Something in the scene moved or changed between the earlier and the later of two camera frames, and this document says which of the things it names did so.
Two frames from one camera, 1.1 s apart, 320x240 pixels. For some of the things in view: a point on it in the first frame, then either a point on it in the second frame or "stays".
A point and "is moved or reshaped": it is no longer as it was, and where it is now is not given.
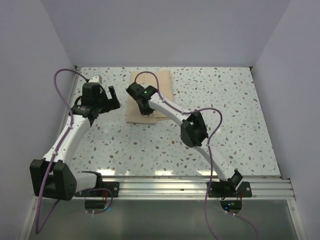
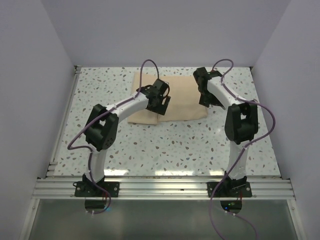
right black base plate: (222, 189) stays
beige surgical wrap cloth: (160, 80) is moved or reshaped
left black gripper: (111, 104) → (161, 108)
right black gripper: (146, 111) → (206, 102)
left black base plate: (103, 189) stays
